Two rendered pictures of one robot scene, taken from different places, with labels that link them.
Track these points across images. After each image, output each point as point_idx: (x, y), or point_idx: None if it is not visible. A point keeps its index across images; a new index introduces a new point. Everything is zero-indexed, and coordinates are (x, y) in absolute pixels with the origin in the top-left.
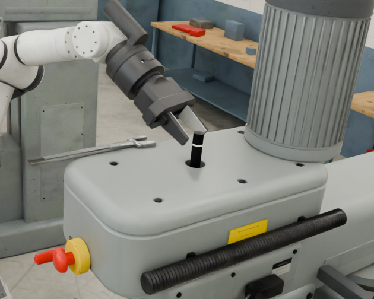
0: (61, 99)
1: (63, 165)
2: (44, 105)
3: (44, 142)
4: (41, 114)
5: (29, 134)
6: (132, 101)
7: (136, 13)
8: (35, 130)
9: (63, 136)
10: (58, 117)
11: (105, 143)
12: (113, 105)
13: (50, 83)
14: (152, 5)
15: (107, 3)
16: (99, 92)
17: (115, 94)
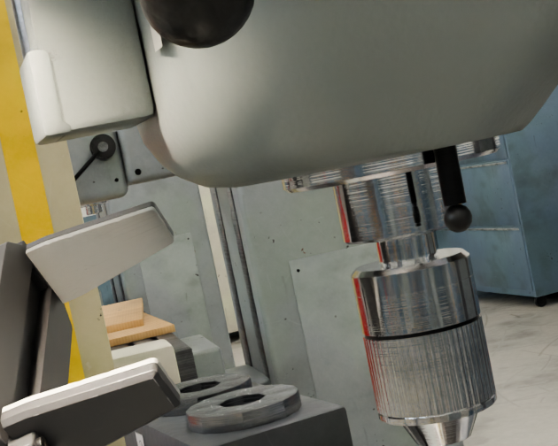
0: (334, 237)
1: (374, 405)
2: (298, 258)
3: (315, 349)
4: (296, 279)
5: (278, 334)
6: None
7: (539, 188)
8: (290, 321)
9: (360, 329)
10: (337, 283)
11: (510, 426)
12: (524, 366)
13: (300, 203)
14: None
15: (476, 190)
16: (490, 353)
17: (526, 349)
